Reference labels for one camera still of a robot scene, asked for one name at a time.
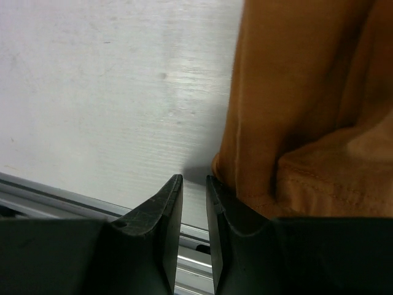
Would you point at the brown underwear cream waistband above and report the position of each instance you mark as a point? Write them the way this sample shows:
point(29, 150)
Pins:
point(309, 122)

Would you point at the aluminium rail frame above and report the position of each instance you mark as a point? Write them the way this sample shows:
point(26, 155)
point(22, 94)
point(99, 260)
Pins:
point(30, 199)

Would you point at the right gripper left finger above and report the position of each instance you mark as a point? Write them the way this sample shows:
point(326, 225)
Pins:
point(134, 254)

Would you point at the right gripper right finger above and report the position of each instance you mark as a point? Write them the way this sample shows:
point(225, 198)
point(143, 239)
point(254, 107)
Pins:
point(251, 254)

